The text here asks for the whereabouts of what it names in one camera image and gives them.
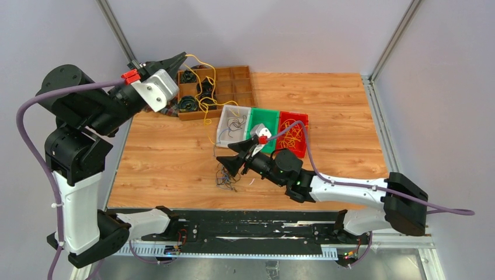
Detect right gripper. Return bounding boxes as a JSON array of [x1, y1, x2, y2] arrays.
[[217, 139, 284, 187]]

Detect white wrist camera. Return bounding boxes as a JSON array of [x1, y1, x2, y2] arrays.
[[131, 69, 179, 112], [250, 124, 272, 145]]

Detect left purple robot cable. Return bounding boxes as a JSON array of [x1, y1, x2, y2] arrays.
[[16, 69, 142, 280]]

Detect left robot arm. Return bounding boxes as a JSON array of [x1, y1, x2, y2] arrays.
[[36, 52, 186, 268]]

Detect rolled dark belt middle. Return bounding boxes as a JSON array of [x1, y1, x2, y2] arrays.
[[196, 76, 215, 99]]

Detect green plastic bin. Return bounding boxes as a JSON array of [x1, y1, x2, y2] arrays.
[[245, 108, 280, 139]]

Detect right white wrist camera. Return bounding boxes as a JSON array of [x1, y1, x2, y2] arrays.
[[250, 124, 272, 145]]

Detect rolled dark belt top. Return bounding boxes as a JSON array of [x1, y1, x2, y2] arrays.
[[180, 70, 197, 84]]

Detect rolled green-black belt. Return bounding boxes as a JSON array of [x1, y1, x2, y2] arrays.
[[178, 96, 198, 113]]

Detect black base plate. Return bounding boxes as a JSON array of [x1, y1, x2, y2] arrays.
[[142, 209, 369, 255]]

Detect aluminium frame rail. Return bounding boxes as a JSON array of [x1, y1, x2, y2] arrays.
[[72, 211, 445, 279]]

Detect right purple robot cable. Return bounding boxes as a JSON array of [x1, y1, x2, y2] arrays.
[[259, 120, 476, 269]]

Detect rolled dark patterned belt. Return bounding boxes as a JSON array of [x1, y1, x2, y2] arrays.
[[197, 92, 217, 111]]

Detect yellow cable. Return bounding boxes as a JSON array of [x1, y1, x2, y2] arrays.
[[282, 123, 307, 152], [279, 120, 301, 151], [184, 53, 242, 146]]

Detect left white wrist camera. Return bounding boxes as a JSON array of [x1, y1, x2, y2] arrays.
[[131, 69, 179, 112]]

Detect plaid cloth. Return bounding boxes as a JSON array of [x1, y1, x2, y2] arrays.
[[142, 100, 179, 117]]

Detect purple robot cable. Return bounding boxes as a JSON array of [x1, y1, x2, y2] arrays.
[[259, 120, 476, 269], [16, 69, 142, 280]]

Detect red plastic bin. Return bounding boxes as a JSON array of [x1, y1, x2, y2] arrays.
[[276, 111, 309, 159]]

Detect white plastic bin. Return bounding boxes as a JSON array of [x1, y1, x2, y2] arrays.
[[214, 105, 251, 148]]

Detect wooden compartment tray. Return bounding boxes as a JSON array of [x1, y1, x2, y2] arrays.
[[177, 65, 257, 121]]

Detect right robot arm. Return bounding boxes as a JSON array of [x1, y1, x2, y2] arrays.
[[216, 139, 428, 243]]

